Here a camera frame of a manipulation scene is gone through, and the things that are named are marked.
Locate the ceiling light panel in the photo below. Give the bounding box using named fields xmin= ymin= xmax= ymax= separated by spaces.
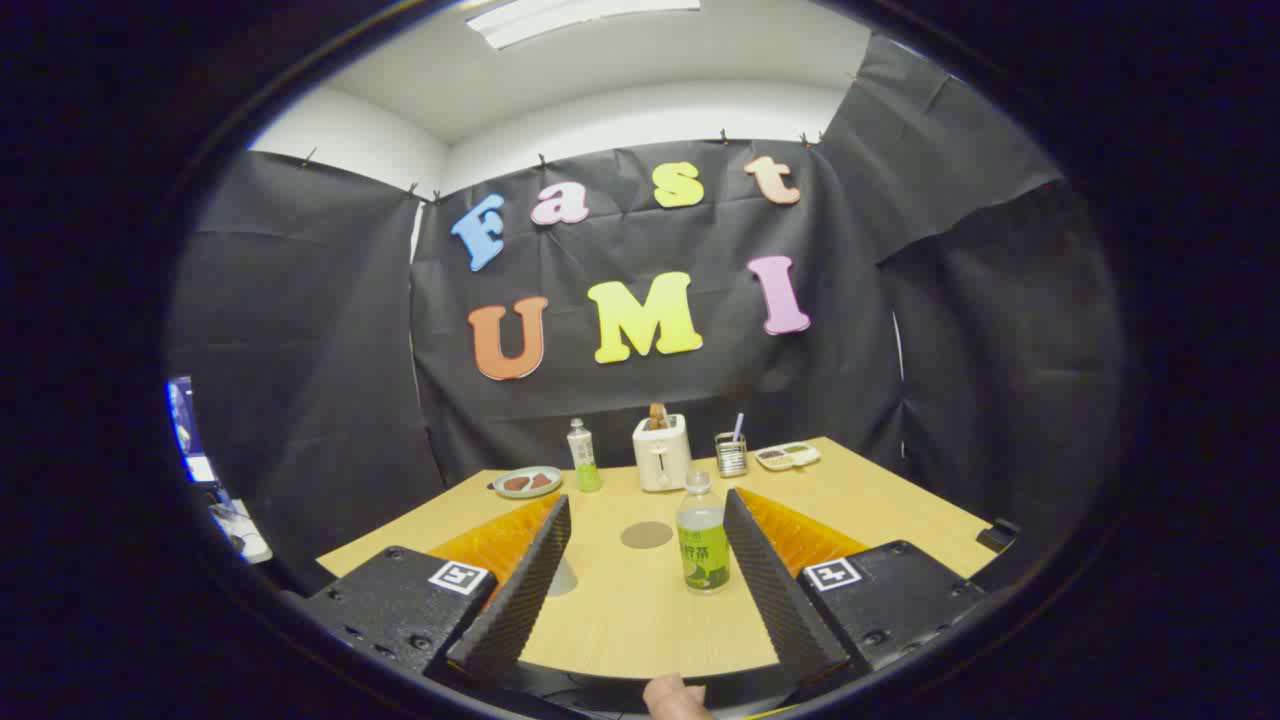
xmin=465 ymin=0 xmax=703 ymax=51

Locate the wooden table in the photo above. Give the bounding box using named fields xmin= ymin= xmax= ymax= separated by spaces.
xmin=317 ymin=436 xmax=1001 ymax=681

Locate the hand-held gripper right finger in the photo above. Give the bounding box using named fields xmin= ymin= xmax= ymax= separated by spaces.
xmin=722 ymin=487 xmax=991 ymax=686

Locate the white divided dish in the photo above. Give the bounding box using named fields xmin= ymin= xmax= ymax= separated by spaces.
xmin=755 ymin=442 xmax=822 ymax=472

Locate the capped green tea bottle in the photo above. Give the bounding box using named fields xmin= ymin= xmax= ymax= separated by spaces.
xmin=567 ymin=417 xmax=603 ymax=493

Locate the clear juice bottle green label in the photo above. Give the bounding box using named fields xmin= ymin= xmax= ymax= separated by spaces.
xmin=676 ymin=470 xmax=732 ymax=594

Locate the pale green plate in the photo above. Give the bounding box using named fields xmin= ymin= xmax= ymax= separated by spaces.
xmin=493 ymin=466 xmax=564 ymax=499

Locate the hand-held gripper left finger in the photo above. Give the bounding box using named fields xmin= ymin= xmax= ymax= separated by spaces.
xmin=300 ymin=492 xmax=573 ymax=686

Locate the white toaster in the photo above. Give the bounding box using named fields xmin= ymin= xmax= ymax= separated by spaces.
xmin=632 ymin=414 xmax=693 ymax=493

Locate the computer monitor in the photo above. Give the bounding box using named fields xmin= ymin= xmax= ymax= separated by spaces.
xmin=166 ymin=375 xmax=218 ymax=486

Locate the white object with cables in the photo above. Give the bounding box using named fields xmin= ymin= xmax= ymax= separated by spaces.
xmin=208 ymin=498 xmax=273 ymax=564

